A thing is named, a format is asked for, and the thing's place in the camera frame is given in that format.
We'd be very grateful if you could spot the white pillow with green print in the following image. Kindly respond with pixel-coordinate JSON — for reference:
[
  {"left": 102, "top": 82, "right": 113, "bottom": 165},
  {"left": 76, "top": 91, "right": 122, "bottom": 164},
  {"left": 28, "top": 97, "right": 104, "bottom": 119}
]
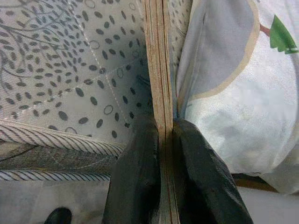
[{"left": 171, "top": 0, "right": 299, "bottom": 196}]

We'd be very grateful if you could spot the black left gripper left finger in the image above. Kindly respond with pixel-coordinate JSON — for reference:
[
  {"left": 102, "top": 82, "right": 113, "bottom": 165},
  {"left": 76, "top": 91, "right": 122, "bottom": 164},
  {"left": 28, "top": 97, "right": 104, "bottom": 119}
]
[{"left": 104, "top": 116, "right": 164, "bottom": 224}]

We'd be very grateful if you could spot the colourful yellow-edged children's book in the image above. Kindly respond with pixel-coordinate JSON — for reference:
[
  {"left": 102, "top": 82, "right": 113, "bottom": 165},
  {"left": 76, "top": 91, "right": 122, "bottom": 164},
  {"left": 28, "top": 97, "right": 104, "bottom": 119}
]
[{"left": 142, "top": 0, "right": 182, "bottom": 224}]

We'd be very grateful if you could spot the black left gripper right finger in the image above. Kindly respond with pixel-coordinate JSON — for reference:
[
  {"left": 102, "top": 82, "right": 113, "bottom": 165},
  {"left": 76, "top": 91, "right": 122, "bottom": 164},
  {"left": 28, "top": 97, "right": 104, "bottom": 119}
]
[{"left": 172, "top": 118, "right": 254, "bottom": 224}]

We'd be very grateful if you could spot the white quilted mattress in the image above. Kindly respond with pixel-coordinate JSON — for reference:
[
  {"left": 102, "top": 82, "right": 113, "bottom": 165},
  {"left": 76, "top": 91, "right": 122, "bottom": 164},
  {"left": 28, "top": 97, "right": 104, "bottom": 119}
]
[{"left": 0, "top": 0, "right": 194, "bottom": 182}]

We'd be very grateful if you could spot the black rounded item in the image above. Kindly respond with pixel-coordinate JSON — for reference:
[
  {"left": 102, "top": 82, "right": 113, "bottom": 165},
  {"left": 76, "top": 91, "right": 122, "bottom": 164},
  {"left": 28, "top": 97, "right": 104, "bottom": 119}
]
[{"left": 43, "top": 207, "right": 72, "bottom": 224}]

